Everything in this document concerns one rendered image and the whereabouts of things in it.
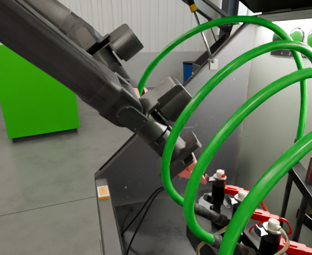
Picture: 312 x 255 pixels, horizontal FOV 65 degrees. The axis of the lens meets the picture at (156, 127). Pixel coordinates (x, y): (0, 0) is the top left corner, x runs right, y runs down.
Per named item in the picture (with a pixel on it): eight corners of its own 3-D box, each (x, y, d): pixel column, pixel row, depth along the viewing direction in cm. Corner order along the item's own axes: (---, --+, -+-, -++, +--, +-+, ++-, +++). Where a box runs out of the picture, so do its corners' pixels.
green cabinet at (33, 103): (70, 117, 449) (61, 43, 404) (80, 132, 377) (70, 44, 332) (11, 125, 407) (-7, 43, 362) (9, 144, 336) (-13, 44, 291)
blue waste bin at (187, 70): (178, 89, 700) (179, 61, 673) (196, 87, 719) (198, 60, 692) (187, 93, 647) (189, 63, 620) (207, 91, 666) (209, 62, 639)
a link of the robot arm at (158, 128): (127, 117, 50) (124, 127, 45) (152, 95, 49) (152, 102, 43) (150, 140, 52) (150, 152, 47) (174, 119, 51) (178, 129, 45)
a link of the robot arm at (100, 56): (95, 63, 64) (84, 56, 58) (115, 46, 63) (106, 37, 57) (109, 83, 63) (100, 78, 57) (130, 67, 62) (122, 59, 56)
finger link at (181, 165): (218, 183, 49) (189, 153, 46) (191, 205, 50) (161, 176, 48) (209, 167, 56) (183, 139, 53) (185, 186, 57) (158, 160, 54)
